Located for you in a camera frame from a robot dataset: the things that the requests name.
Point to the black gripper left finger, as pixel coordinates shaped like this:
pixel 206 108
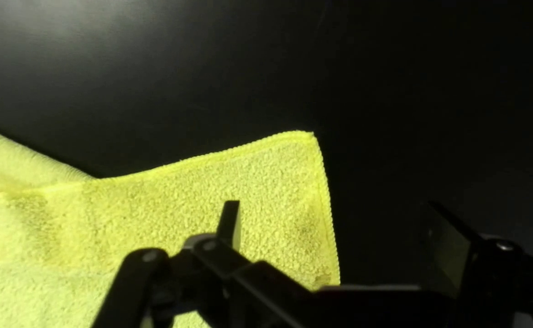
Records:
pixel 180 285

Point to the yellow towel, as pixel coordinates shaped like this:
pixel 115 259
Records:
pixel 125 225

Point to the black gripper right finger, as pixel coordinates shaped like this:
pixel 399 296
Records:
pixel 496 285

